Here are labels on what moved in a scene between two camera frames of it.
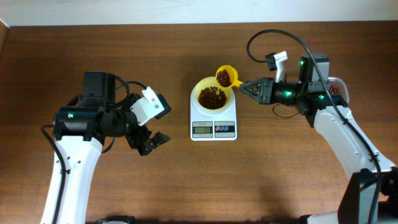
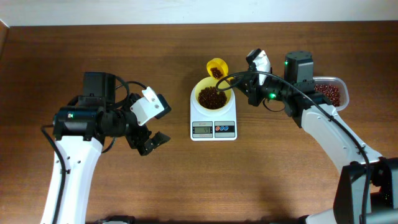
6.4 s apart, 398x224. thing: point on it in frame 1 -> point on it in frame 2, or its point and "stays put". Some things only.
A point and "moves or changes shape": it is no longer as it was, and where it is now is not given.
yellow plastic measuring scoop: x=232 y=74 moves or changes shape
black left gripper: x=136 y=141 stays put
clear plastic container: x=338 y=86 stays put
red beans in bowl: x=209 y=99 stays put
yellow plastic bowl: x=209 y=96 stays put
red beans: x=223 y=78 -> x=216 y=73
